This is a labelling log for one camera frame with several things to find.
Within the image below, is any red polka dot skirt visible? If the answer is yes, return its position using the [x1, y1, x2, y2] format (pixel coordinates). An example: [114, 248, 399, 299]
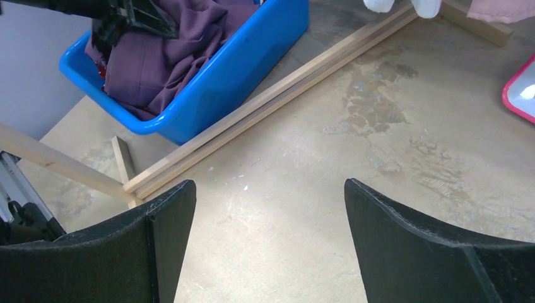
[95, 59, 107, 80]

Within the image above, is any wooden clothes rack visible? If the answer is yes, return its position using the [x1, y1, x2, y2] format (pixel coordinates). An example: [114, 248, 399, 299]
[0, 0, 515, 210]

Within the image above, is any purple shirt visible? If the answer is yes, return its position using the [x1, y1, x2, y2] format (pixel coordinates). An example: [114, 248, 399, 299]
[85, 0, 259, 121]

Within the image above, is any grey white t-shirt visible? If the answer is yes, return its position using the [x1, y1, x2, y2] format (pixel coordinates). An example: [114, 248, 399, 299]
[363, 0, 442, 19]

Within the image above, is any pink garment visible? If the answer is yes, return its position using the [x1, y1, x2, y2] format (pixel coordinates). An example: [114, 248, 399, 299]
[467, 0, 534, 24]

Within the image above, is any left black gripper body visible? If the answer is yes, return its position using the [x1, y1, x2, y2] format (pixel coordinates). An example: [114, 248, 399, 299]
[7, 0, 178, 47]

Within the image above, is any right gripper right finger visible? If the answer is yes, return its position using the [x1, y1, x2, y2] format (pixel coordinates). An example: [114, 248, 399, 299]
[344, 179, 534, 302]

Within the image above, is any whiteboard with pink frame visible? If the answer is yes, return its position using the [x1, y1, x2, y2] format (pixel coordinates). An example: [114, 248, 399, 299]
[502, 54, 534, 124]

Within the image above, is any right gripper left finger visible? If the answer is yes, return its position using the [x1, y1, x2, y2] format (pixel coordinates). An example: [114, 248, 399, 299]
[1, 180, 196, 302]

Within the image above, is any blue plastic bin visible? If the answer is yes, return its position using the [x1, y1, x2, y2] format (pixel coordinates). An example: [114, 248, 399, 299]
[59, 1, 309, 145]

